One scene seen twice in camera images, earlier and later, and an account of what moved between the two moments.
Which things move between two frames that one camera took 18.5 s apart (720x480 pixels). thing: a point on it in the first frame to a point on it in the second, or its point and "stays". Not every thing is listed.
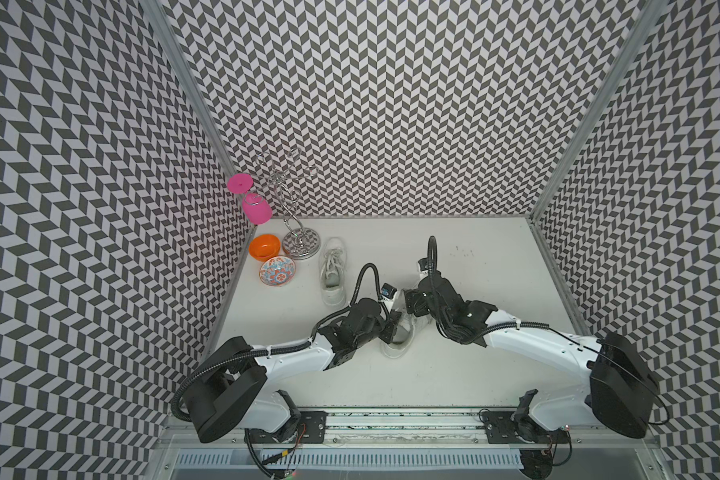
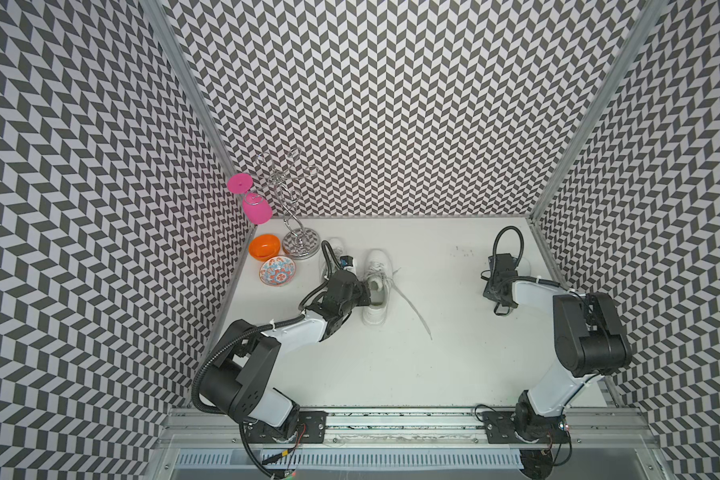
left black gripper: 390,327 to 362,287
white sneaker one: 405,330 to 379,276
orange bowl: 264,246 stays
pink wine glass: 254,206 stays
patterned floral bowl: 277,271 stays
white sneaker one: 333,261 stays
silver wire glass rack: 284,176 stays
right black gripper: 415,297 to 488,292
